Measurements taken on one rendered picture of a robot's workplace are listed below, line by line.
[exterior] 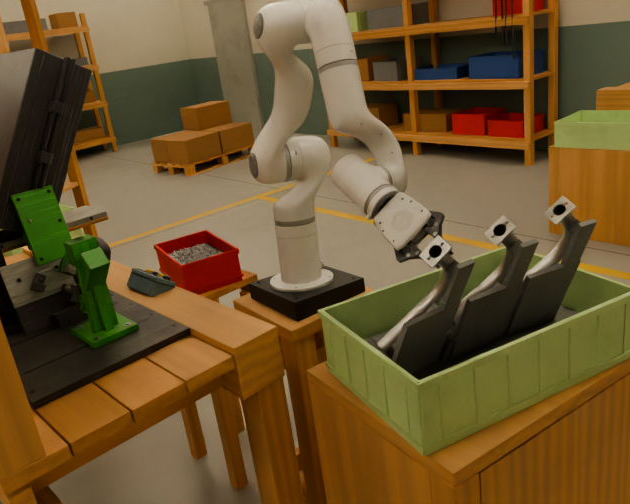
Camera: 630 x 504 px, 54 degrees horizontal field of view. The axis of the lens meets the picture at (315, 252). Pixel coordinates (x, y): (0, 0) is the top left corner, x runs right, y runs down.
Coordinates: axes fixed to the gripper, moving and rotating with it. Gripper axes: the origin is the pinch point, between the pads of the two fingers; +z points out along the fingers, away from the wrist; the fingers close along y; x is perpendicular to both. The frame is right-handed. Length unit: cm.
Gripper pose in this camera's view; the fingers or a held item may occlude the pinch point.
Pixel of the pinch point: (437, 252)
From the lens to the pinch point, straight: 125.0
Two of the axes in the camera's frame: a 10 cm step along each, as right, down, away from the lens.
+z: 5.5, 6.1, -5.7
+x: 5.0, 3.1, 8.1
